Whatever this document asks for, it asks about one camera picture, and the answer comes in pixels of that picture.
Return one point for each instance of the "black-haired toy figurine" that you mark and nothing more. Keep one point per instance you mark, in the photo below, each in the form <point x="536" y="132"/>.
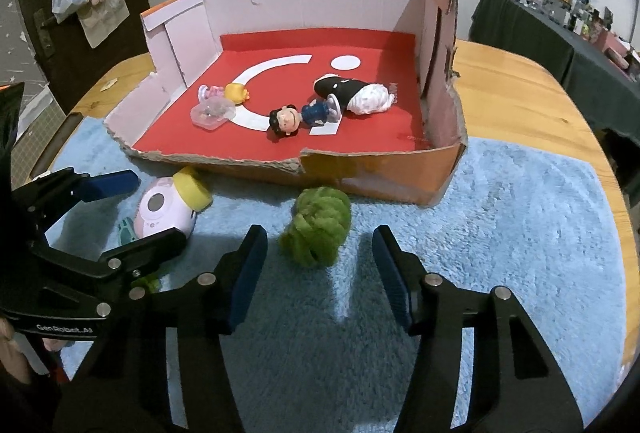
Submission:
<point x="285" y="120"/>

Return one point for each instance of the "beige paper bag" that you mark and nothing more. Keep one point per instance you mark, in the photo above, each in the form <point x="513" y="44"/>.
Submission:
<point x="105" y="23"/>

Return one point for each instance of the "black and white cloth roll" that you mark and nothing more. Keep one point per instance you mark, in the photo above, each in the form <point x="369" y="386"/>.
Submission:
<point x="370" y="98"/>

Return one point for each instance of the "pink round device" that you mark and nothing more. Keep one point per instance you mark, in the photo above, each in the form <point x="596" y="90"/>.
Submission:
<point x="160" y="213"/>

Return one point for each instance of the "clear plastic case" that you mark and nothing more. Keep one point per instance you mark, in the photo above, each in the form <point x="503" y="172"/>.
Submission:
<point x="212" y="115"/>

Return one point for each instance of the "person's left hand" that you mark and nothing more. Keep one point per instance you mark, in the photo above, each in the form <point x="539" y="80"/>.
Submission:
<point x="10" y="358"/>

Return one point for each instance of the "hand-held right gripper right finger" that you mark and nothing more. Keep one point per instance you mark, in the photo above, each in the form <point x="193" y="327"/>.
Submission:
<point x="392" y="273"/>

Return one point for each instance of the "pink and yellow toy figurine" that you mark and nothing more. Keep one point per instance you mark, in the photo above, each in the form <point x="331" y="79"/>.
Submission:
<point x="235" y="94"/>

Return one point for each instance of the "small beige sticker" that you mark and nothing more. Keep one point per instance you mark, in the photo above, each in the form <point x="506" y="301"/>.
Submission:
<point x="108" y="85"/>

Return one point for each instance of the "blue fluffy towel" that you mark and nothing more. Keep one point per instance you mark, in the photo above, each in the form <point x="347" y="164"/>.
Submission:
<point x="500" y="238"/>

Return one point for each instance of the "yellow plastic capsule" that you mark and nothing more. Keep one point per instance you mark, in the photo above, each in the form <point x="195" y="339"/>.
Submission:
<point x="192" y="188"/>

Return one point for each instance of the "cardboard box with red floor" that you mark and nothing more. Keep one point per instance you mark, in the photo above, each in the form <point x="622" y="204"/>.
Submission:
<point x="380" y="178"/>

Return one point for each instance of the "dark wooden door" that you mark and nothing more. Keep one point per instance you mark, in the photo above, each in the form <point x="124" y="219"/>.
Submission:
<point x="60" y="63"/>

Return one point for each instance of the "teal clothespin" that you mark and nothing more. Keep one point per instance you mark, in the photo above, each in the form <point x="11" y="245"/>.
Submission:
<point x="126" y="233"/>

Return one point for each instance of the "dark-clothed side table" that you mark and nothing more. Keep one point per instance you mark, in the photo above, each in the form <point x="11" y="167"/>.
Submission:
<point x="540" y="48"/>

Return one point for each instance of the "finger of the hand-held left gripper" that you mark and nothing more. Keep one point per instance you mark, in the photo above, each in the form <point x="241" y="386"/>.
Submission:
<point x="150" y="250"/>
<point x="110" y="185"/>

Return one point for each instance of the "white grid board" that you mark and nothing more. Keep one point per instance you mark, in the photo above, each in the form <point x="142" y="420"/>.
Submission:
<point x="35" y="113"/>

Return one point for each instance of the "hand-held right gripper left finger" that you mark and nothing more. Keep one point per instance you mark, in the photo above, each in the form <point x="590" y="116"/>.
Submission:
<point x="247" y="273"/>

